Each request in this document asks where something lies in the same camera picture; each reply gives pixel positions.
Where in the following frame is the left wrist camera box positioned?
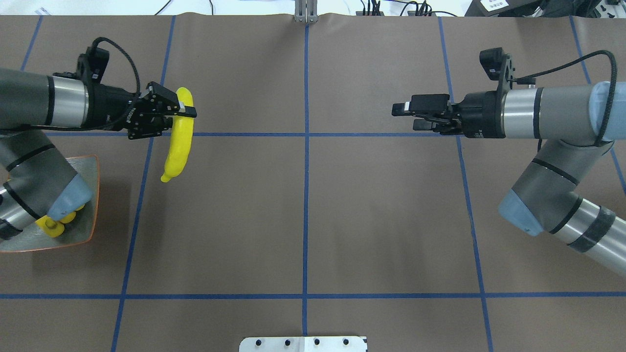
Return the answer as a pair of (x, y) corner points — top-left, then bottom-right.
(75, 46), (110, 85)

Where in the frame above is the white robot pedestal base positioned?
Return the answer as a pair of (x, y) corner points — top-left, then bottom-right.
(239, 336), (368, 352)

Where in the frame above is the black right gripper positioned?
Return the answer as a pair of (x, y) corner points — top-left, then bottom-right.
(391, 91), (505, 139)

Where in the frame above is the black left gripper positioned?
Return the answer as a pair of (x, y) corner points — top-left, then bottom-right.
(87, 82), (198, 140)

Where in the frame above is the blue square plate orange rim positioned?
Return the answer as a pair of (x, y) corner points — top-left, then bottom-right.
(0, 154), (100, 253)

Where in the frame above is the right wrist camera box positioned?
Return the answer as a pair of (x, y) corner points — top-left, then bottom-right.
(479, 47), (515, 91)

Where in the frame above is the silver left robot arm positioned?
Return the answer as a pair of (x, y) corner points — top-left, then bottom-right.
(1, 68), (198, 241)

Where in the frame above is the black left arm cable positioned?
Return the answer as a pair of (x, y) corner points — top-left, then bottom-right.
(59, 37), (142, 132)

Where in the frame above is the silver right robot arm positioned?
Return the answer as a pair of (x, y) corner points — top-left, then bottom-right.
(391, 82), (625, 276)

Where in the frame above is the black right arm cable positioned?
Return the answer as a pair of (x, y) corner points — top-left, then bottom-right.
(516, 50), (618, 147)

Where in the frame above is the aluminium frame post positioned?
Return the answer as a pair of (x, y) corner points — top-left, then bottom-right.
(293, 0), (319, 24)

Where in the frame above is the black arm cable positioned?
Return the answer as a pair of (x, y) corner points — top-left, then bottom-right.
(59, 37), (142, 132)
(516, 50), (618, 147)

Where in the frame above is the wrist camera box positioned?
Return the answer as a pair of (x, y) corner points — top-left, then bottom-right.
(479, 47), (515, 91)
(75, 46), (110, 85)

